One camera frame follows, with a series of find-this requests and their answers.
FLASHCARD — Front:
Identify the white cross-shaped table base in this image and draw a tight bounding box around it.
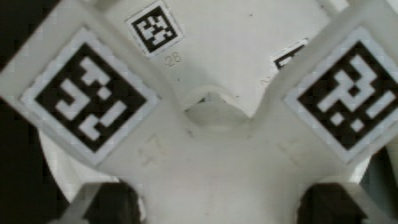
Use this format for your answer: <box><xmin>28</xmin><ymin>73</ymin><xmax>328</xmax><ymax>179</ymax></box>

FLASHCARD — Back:
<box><xmin>0</xmin><ymin>0</ymin><xmax>398</xmax><ymax>224</ymax></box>

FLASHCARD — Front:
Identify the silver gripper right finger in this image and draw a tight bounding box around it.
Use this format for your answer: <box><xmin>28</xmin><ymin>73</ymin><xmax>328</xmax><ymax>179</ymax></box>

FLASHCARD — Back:
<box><xmin>296</xmin><ymin>182</ymin><xmax>391</xmax><ymax>224</ymax></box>

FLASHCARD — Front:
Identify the white round table top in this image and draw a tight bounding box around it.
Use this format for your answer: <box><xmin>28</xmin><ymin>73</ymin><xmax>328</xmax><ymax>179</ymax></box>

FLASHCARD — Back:
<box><xmin>37</xmin><ymin>0</ymin><xmax>398</xmax><ymax>204</ymax></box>

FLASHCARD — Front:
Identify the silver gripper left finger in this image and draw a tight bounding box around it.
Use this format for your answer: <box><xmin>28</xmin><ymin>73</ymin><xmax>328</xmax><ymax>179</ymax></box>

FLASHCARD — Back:
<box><xmin>49</xmin><ymin>182</ymin><xmax>142</xmax><ymax>224</ymax></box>

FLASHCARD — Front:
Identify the white cylindrical table leg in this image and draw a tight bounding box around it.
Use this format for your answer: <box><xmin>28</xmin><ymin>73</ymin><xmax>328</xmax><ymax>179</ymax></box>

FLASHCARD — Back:
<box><xmin>181</xmin><ymin>85</ymin><xmax>248</xmax><ymax>132</ymax></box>

